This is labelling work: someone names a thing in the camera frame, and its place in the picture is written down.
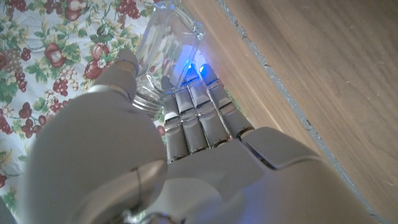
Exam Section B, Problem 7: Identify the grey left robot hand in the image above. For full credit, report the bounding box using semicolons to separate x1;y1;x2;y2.
18;49;377;224

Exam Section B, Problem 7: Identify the clear glass salt shaker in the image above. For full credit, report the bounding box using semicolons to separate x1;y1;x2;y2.
132;0;206;119

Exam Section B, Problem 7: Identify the grey tape outline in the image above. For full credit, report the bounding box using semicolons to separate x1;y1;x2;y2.
216;0;388;224

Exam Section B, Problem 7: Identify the floral fruit print backdrop cloth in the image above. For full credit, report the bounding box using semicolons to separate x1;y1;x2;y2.
0;0;240;223

